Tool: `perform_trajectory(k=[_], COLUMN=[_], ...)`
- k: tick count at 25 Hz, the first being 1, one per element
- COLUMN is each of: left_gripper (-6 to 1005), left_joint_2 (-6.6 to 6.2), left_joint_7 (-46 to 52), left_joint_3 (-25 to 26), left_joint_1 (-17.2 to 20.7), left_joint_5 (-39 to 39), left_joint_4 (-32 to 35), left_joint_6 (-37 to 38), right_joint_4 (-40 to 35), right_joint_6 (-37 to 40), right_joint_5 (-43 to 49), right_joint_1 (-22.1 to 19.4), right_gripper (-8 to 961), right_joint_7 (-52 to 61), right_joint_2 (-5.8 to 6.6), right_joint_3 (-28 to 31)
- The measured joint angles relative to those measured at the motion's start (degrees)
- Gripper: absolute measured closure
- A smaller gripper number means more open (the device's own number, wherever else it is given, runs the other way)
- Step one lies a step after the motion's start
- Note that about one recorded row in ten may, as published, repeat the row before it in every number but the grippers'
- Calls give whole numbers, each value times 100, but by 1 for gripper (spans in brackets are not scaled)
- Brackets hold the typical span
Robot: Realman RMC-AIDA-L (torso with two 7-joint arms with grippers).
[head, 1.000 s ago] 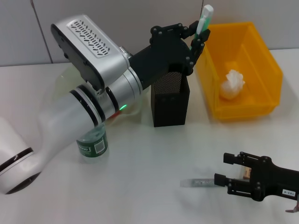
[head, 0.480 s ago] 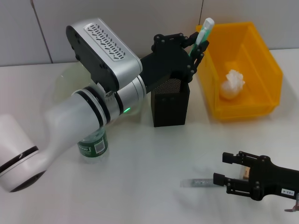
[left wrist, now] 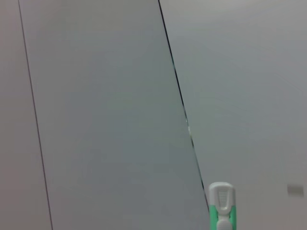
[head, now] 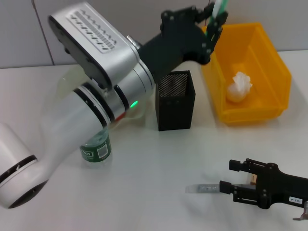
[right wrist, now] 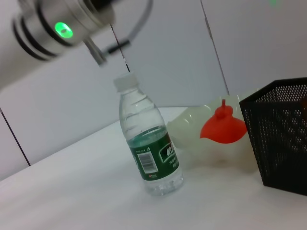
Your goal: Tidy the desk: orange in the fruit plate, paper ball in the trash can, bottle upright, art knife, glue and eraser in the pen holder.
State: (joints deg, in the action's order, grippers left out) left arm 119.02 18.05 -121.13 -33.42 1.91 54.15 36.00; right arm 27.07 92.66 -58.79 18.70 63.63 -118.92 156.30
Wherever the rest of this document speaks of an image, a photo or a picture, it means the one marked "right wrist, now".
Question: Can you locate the black mesh pen holder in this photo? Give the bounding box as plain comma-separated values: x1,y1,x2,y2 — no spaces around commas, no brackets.
239,77,307,196

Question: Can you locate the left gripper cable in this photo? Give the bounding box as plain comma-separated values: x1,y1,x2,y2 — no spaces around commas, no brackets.
103,0,154,72

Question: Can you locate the clear green-label water bottle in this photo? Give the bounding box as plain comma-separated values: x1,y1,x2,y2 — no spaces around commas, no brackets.
113,73,185,196

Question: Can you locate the pale green glass fruit bowl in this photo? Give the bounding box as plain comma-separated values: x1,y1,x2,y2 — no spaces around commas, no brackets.
166,88,262,172

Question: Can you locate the left metal connector plug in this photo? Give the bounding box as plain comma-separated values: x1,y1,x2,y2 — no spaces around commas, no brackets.
83,39,107,67

